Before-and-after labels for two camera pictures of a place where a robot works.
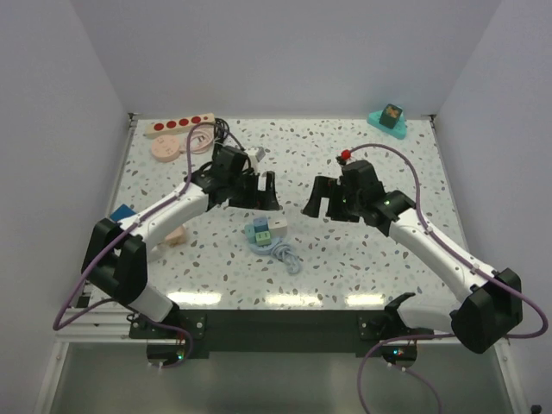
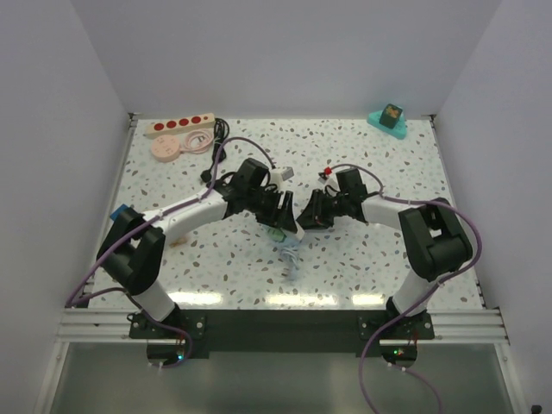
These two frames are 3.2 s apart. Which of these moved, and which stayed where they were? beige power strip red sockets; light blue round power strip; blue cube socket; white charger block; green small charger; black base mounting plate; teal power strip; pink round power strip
Moved: light blue round power strip; green small charger; white charger block
Stayed: black base mounting plate; blue cube socket; pink round power strip; beige power strip red sockets; teal power strip
